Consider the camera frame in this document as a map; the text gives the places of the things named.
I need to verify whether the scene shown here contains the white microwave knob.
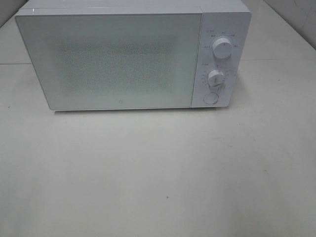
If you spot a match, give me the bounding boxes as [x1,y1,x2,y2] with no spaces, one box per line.
[212,36,233,59]
[207,70,226,87]

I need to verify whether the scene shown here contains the white microwave door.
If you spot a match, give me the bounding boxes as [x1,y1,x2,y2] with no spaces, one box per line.
[16,14,201,111]

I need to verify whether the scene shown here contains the white microwave oven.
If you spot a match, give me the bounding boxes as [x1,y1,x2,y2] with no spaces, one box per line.
[15,0,252,108]

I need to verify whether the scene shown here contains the white round door button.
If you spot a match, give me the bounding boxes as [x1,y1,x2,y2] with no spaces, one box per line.
[203,92,219,105]

